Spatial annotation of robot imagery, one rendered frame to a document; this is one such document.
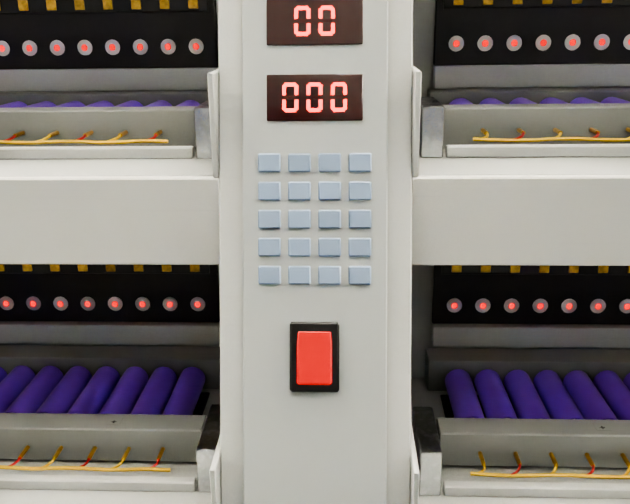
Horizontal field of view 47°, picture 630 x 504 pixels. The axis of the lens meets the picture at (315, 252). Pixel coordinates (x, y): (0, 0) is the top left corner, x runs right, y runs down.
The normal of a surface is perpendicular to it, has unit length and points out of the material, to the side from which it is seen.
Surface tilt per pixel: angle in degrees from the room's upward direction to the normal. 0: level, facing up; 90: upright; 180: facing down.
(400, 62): 90
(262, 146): 90
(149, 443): 106
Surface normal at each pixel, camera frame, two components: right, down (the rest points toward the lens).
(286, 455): -0.04, 0.04
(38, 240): -0.04, 0.31
